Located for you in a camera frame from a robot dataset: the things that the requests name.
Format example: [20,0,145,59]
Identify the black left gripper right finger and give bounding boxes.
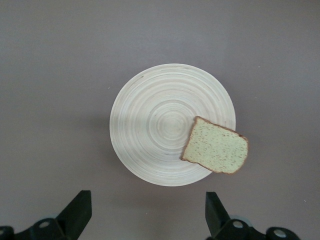
[205,191,301,240]

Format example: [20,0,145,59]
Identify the round wooden plate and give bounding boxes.
[109,63,238,186]

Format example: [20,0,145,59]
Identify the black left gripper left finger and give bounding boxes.
[0,190,92,240]

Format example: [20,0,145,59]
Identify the brown-crust bread slice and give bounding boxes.
[180,115,249,175]

